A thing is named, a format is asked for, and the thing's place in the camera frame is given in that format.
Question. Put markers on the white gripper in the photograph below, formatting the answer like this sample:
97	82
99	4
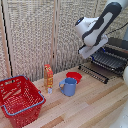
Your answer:
93	49

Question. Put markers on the white black Franka robot arm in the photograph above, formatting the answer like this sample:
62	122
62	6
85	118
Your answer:
100	23

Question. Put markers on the black toaster oven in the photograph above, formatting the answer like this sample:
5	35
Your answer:
118	44

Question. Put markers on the small white cup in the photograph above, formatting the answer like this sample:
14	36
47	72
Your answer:
50	90

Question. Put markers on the red bowl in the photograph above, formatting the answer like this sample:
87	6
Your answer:
74	76

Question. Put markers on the blue plastic mug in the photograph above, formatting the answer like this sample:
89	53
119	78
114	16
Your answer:
70	86

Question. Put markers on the orange juice carton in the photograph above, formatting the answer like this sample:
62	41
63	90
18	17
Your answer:
48	76

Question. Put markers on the woven beige folding screen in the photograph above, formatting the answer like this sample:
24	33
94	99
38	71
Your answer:
30	36

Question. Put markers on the red plastic shopping basket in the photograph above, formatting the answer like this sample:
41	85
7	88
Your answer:
20	100

